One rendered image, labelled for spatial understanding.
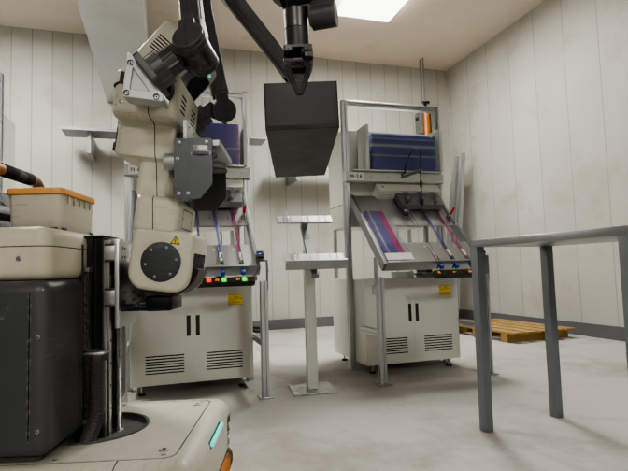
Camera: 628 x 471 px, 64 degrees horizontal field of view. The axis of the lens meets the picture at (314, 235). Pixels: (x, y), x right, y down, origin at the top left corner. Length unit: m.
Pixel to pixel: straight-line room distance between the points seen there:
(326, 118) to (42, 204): 0.77
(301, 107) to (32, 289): 0.74
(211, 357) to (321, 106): 2.16
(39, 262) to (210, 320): 1.90
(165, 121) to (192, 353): 1.91
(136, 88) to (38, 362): 0.67
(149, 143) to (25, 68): 5.09
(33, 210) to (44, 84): 4.95
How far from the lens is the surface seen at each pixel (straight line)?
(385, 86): 7.02
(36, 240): 1.29
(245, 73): 6.47
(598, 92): 5.40
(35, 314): 1.29
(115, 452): 1.35
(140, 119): 1.44
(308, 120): 1.18
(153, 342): 3.07
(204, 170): 1.33
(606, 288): 5.22
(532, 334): 5.00
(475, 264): 2.23
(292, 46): 1.20
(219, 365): 3.11
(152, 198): 1.38
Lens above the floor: 0.69
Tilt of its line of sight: 4 degrees up
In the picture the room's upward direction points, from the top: 2 degrees counter-clockwise
